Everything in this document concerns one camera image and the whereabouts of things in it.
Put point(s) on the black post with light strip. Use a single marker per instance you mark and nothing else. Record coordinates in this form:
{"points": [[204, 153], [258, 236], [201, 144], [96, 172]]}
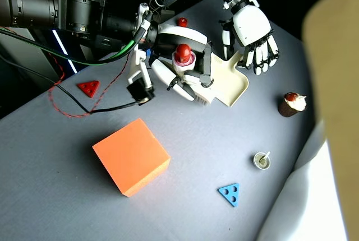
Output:
{"points": [[70, 64]]}

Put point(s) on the grey table cloth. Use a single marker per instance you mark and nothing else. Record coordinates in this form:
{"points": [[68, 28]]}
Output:
{"points": [[210, 145]]}

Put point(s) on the orange foam block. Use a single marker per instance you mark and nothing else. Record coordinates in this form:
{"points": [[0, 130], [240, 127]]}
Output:
{"points": [[130, 154]]}

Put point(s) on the blue triangle block with holes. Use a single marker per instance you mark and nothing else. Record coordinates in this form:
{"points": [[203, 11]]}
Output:
{"points": [[231, 193]]}

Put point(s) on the red cylinder block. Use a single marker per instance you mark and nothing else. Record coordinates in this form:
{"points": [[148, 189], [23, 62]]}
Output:
{"points": [[183, 22]]}

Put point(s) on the toy cupcake with strawberry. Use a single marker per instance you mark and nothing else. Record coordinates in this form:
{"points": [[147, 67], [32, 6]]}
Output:
{"points": [[289, 106]]}

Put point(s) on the tan blurred board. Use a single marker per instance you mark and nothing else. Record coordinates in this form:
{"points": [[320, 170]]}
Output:
{"points": [[336, 84]]}

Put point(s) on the red triangle block with holes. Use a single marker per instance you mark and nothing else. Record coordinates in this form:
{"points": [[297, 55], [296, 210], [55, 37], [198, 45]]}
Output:
{"points": [[89, 87]]}

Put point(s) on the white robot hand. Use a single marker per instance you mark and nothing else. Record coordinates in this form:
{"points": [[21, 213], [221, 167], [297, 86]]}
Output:
{"points": [[185, 32], [249, 25]]}

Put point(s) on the small white cup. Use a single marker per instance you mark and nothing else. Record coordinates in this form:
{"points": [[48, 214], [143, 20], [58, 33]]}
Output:
{"points": [[256, 164]]}

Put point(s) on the small white spoon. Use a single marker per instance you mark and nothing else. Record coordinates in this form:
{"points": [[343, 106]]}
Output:
{"points": [[266, 157]]}

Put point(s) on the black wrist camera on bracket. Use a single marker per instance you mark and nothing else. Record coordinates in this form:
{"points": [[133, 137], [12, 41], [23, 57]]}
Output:
{"points": [[140, 92]]}

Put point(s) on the small grey box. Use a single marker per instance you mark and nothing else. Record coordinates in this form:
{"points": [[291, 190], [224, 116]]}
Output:
{"points": [[167, 16]]}

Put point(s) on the cream plastic dustpan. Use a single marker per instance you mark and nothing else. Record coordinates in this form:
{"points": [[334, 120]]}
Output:
{"points": [[230, 81]]}

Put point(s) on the white fabric sheet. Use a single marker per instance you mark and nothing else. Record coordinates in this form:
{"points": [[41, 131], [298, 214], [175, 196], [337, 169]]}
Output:
{"points": [[305, 201]]}

